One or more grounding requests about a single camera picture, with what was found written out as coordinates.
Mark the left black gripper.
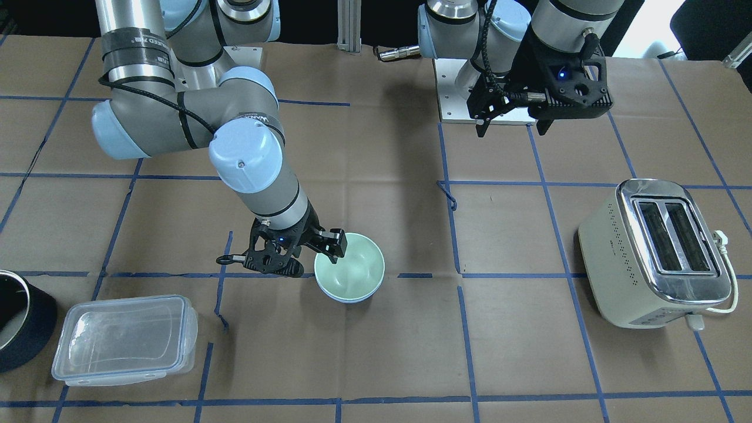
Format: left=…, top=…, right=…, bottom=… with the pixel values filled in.
left=467, top=26, right=588, bottom=137

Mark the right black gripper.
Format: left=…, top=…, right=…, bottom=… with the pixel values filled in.
left=244, top=206, right=347, bottom=278

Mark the green bowl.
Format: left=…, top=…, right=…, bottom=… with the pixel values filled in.
left=314, top=233, right=386, bottom=293

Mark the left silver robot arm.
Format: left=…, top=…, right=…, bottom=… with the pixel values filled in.
left=417, top=1, right=623, bottom=137

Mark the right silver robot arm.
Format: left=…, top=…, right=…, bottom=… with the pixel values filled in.
left=92, top=1, right=347, bottom=277

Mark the white chrome toaster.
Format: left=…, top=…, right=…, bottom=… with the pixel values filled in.
left=578, top=179, right=738, bottom=331

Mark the clear plastic food container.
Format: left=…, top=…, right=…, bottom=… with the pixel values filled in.
left=51, top=294, right=198, bottom=387

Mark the blue saucepan with lid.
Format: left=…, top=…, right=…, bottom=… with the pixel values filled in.
left=1, top=270, right=58, bottom=373

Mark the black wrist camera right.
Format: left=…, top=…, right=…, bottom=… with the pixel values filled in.
left=216, top=236, right=304, bottom=277

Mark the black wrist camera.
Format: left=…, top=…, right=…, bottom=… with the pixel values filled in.
left=528, top=46, right=613, bottom=120
left=216, top=236, right=304, bottom=277

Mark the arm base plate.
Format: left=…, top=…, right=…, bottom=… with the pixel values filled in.
left=432, top=58, right=538, bottom=125

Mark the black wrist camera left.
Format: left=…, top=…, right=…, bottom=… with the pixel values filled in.
left=528, top=46, right=613, bottom=120

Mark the aluminium frame post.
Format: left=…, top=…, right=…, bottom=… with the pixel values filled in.
left=336, top=0, right=362, bottom=55

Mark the white toaster power cord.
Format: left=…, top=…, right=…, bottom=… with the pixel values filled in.
left=684, top=230, right=739, bottom=331

